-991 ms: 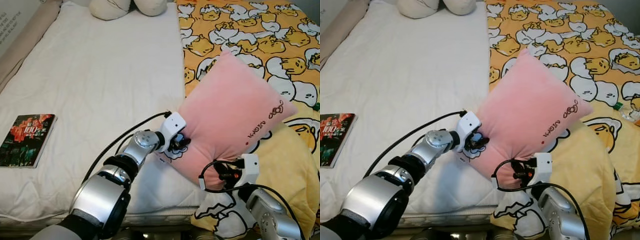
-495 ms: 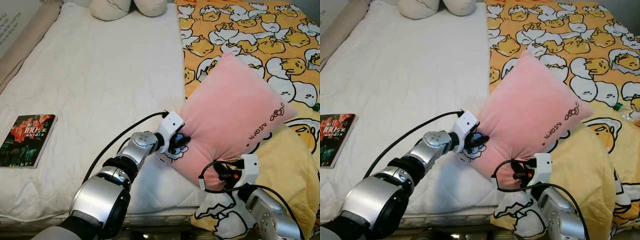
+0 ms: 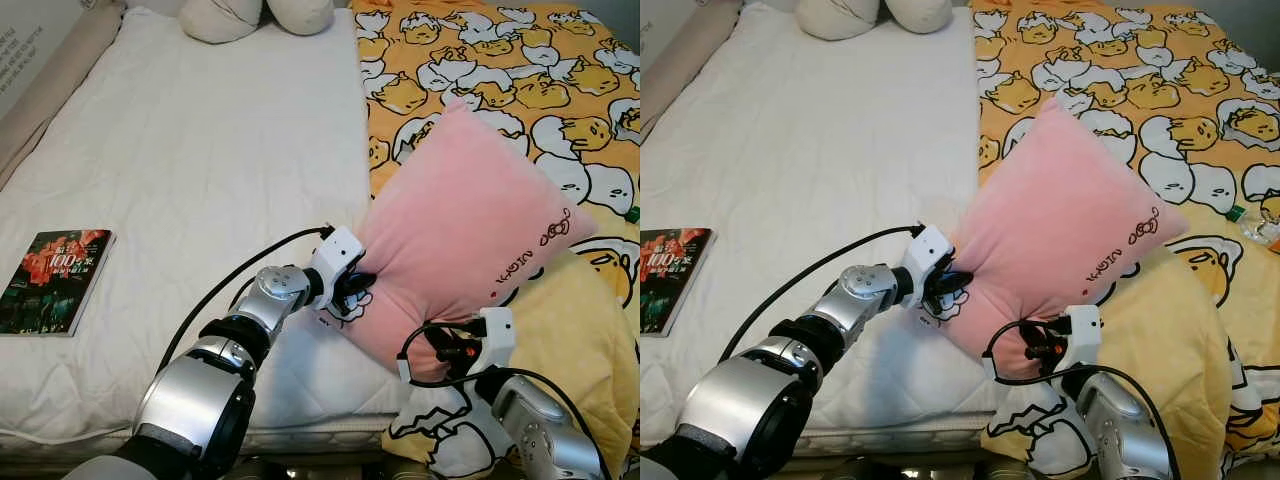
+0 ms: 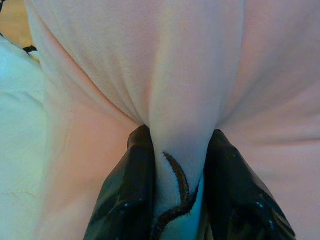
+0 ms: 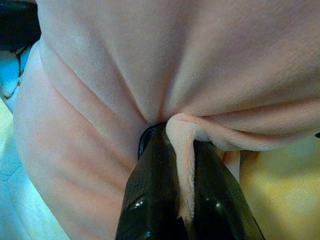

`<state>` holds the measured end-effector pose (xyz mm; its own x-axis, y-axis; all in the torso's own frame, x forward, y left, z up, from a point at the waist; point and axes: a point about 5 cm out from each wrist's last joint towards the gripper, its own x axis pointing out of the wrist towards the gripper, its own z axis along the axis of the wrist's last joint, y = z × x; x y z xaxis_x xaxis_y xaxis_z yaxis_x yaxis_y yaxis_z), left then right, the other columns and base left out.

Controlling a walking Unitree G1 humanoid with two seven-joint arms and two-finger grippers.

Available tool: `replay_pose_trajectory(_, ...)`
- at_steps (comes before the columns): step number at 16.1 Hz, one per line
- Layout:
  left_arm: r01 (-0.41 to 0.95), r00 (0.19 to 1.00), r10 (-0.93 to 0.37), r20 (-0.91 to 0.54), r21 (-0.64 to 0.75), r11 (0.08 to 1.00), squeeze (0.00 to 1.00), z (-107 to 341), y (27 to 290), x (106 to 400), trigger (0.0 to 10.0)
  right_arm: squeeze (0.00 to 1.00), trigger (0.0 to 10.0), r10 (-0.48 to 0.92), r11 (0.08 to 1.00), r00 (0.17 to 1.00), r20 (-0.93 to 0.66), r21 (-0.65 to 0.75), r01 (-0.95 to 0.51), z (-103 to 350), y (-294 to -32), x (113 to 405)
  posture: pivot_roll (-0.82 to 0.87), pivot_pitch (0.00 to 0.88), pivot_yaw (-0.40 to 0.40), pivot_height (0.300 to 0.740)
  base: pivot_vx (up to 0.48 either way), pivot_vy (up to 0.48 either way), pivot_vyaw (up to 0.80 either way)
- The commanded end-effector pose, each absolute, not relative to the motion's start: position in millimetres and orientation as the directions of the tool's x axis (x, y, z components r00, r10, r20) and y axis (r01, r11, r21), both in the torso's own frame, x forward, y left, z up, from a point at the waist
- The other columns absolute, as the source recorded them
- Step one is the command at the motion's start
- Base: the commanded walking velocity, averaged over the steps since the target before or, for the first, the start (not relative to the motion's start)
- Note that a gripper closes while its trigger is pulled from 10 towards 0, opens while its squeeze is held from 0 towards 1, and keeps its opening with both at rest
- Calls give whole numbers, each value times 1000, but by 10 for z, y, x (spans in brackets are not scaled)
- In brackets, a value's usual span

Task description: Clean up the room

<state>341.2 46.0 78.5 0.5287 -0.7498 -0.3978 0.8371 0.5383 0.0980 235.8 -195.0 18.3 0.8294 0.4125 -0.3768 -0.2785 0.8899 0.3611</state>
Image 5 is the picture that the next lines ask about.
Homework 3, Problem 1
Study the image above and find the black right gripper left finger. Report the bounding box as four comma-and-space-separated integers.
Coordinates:
116, 122, 188, 240

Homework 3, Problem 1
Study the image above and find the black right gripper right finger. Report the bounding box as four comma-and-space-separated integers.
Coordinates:
191, 139, 266, 240

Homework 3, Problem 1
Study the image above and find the pink fleece blanket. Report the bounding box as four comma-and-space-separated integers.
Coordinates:
12, 0, 320, 240

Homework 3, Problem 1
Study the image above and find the white bed sheet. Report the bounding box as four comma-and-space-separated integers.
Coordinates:
0, 134, 71, 240

